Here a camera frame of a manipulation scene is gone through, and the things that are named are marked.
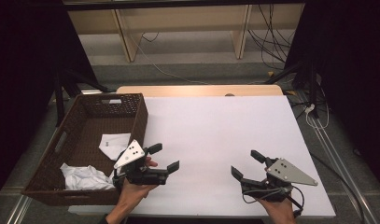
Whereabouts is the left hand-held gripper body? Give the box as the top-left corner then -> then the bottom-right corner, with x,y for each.
112,139 -> 169,189

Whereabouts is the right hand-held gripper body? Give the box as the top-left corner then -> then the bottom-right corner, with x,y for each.
239,157 -> 319,203

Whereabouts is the person's left hand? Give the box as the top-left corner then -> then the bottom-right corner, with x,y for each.
117,156 -> 160,205

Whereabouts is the person's right hand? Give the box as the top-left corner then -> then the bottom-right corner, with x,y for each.
256,197 -> 298,224

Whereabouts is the folded white paper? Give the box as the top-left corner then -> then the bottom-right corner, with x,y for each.
98,133 -> 132,161

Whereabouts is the white table cover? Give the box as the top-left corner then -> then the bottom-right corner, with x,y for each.
68,95 -> 337,218

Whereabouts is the brown woven basket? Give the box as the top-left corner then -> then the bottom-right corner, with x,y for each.
21,92 -> 149,206

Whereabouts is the crumpled white cloth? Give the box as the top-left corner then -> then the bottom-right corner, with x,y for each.
59,162 -> 117,191

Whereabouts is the light wooden table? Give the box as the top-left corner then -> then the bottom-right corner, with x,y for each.
116,85 -> 285,98

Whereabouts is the black tripod stand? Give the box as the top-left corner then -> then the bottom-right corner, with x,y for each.
264,59 -> 320,119
52,68 -> 117,127

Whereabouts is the black curtain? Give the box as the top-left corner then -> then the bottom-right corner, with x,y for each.
0,0 -> 100,204
284,0 -> 380,192

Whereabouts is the light wooden shelf unit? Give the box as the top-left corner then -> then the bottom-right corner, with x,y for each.
62,3 -> 305,63

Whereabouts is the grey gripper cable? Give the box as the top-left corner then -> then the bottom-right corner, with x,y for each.
241,184 -> 305,218

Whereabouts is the aluminium floor rail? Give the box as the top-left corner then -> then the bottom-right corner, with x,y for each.
294,91 -> 380,224
5,194 -> 34,224

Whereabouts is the black floor cable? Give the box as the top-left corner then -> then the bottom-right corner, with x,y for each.
308,151 -> 367,224

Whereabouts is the looped white cable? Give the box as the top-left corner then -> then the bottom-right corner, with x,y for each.
303,103 -> 331,131

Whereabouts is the long white floor cable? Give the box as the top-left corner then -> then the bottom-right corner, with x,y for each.
128,31 -> 210,86

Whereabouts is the short black cable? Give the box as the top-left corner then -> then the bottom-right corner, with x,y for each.
141,32 -> 160,43

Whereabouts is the bundle of black cables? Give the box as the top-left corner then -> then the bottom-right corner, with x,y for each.
246,4 -> 297,71

